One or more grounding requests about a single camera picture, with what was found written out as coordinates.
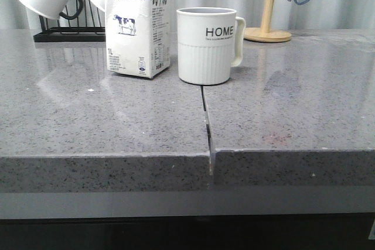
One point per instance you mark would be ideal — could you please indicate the white HOME ribbed mug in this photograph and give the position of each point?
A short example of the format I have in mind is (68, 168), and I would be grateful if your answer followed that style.
(210, 43)

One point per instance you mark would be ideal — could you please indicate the white blue milk carton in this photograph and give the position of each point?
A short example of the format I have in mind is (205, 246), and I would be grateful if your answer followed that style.
(137, 34)

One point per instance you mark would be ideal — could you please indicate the wooden mug tree stand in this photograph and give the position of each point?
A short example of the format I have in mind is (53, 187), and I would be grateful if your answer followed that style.
(264, 33)

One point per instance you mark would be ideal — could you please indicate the black wire mug rack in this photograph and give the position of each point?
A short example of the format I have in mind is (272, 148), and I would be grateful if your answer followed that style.
(89, 26)

